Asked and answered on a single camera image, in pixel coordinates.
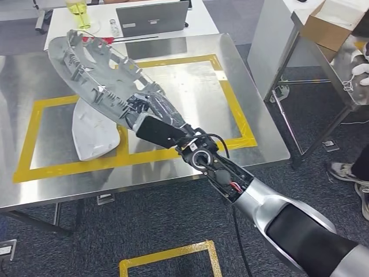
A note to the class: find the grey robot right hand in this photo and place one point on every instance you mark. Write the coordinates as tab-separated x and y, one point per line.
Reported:
161	107

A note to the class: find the silver wheel hubcap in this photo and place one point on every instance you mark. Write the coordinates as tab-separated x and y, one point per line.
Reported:
86	76

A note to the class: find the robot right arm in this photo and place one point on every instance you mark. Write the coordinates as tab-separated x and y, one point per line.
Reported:
288	225

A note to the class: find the white round part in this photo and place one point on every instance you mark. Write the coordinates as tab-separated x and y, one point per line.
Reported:
92	137

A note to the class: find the steel workbench table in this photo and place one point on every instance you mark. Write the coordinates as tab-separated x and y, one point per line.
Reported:
244	126

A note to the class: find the yellow tape on workbench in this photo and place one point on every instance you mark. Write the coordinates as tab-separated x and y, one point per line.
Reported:
86	164

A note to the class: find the grey laptop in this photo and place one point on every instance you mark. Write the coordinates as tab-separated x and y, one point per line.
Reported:
152	17

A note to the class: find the red object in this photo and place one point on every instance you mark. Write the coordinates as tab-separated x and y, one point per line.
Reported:
106	39

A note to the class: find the small clear bottle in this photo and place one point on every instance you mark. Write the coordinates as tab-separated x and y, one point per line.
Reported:
114	27

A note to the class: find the white desk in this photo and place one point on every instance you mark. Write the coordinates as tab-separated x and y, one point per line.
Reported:
201	19

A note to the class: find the black phone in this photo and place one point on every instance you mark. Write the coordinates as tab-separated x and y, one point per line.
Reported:
189	4

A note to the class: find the metal floor socket plate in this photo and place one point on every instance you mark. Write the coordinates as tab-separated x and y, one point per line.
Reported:
7	250
330	145
105	199

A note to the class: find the yellow drink bottle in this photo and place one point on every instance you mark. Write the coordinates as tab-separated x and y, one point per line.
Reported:
79	15

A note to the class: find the yellow floor tape square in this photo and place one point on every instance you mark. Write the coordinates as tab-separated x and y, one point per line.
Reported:
173	252

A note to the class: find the person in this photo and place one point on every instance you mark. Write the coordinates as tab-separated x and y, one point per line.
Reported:
342	172
279	93

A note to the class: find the grey office chair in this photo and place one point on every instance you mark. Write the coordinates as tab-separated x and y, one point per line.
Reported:
40	21

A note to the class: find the cardboard box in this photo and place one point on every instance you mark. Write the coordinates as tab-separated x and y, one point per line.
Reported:
325	32

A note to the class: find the black white toy dog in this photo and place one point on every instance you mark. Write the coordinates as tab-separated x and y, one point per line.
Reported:
361	69

